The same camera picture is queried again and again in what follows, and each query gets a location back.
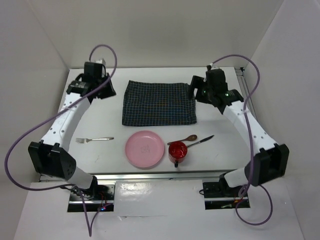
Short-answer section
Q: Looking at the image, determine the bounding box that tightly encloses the dark checked cloth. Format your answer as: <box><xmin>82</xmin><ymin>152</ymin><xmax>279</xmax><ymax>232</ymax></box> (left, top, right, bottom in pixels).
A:
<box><xmin>122</xmin><ymin>80</ymin><xmax>197</xmax><ymax>127</ymax></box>

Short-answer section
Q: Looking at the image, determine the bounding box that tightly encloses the red mug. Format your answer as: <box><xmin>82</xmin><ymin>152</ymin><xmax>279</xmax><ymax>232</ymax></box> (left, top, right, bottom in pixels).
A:
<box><xmin>168</xmin><ymin>141</ymin><xmax>188</xmax><ymax>168</ymax></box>

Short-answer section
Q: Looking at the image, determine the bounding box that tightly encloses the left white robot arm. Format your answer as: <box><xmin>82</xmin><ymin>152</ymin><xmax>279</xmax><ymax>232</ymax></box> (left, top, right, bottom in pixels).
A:
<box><xmin>28</xmin><ymin>59</ymin><xmax>116</xmax><ymax>200</ymax></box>

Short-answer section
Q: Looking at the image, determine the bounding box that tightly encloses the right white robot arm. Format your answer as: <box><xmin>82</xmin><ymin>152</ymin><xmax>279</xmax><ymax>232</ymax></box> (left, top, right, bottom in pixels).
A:
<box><xmin>188</xmin><ymin>66</ymin><xmax>290</xmax><ymax>196</ymax></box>

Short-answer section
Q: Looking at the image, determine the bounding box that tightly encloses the wooden spoon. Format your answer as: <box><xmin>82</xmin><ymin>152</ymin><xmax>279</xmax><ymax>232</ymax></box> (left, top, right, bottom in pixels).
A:
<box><xmin>167</xmin><ymin>134</ymin><xmax>198</xmax><ymax>146</ymax></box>

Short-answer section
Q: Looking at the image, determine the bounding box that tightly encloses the steel fork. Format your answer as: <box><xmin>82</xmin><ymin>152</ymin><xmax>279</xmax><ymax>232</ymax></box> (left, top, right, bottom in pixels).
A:
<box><xmin>75</xmin><ymin>137</ymin><xmax>115</xmax><ymax>144</ymax></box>

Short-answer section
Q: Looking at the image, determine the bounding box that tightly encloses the steel knife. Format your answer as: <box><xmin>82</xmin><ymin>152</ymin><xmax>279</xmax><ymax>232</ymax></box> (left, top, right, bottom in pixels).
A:
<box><xmin>187</xmin><ymin>135</ymin><xmax>215</xmax><ymax>148</ymax></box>

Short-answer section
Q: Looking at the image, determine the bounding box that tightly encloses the pink plate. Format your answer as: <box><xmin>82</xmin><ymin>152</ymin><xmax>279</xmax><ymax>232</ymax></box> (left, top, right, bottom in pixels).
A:
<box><xmin>124</xmin><ymin>130</ymin><xmax>165</xmax><ymax>169</ymax></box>

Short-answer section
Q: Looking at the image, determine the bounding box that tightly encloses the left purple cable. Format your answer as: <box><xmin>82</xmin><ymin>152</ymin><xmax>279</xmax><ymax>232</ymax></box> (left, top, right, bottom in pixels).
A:
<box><xmin>4</xmin><ymin>44</ymin><xmax>118</xmax><ymax>237</ymax></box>

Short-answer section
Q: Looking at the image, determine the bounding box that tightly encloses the purple cable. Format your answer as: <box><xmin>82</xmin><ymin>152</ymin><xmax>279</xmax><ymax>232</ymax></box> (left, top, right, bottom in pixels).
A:
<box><xmin>4</xmin><ymin>44</ymin><xmax>118</xmax><ymax>237</ymax></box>
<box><xmin>208</xmin><ymin>54</ymin><xmax>273</xmax><ymax>226</ymax></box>

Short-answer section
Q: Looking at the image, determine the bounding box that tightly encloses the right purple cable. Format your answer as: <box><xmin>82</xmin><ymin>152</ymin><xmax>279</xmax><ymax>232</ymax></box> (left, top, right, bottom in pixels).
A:
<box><xmin>208</xmin><ymin>54</ymin><xmax>273</xmax><ymax>226</ymax></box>

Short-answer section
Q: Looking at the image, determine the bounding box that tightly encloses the aluminium front rail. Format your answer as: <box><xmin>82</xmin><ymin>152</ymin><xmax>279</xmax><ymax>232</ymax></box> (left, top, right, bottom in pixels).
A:
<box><xmin>38</xmin><ymin>169</ymin><xmax>226</xmax><ymax>183</ymax></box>

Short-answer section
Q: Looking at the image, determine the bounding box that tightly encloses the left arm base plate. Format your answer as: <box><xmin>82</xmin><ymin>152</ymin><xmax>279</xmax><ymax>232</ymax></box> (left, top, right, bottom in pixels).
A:
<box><xmin>67</xmin><ymin>182</ymin><xmax>116</xmax><ymax>213</ymax></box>

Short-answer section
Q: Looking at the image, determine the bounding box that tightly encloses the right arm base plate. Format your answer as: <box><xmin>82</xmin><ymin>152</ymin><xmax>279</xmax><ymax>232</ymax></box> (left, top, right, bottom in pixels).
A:
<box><xmin>198</xmin><ymin>182</ymin><xmax>251</xmax><ymax>210</ymax></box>

